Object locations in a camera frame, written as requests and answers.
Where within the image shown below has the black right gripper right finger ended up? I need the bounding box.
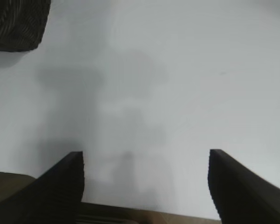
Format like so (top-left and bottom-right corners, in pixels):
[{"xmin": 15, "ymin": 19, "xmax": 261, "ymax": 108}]
[{"xmin": 207, "ymin": 149, "xmax": 280, "ymax": 224}]

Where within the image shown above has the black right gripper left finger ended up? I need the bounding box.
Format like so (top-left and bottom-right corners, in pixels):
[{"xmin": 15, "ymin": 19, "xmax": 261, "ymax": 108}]
[{"xmin": 0, "ymin": 151, "xmax": 85, "ymax": 224}]

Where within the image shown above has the dark brown wicker basket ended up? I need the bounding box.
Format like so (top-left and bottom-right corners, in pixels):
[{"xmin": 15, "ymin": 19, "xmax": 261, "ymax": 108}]
[{"xmin": 0, "ymin": 0, "xmax": 51, "ymax": 52}]

